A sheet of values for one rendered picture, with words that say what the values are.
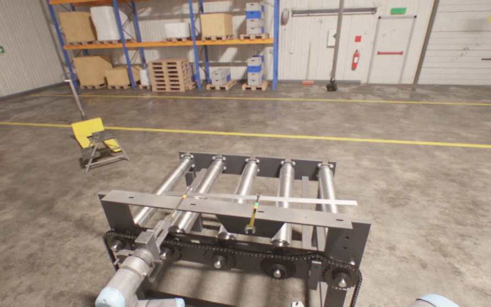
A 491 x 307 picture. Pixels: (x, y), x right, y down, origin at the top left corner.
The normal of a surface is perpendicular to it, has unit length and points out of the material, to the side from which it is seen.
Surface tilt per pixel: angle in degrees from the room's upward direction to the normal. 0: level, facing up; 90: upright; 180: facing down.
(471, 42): 90
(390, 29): 90
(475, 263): 0
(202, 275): 0
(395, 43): 90
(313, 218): 0
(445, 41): 90
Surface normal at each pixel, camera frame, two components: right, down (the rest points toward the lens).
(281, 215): -0.04, -0.89
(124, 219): -0.20, 0.45
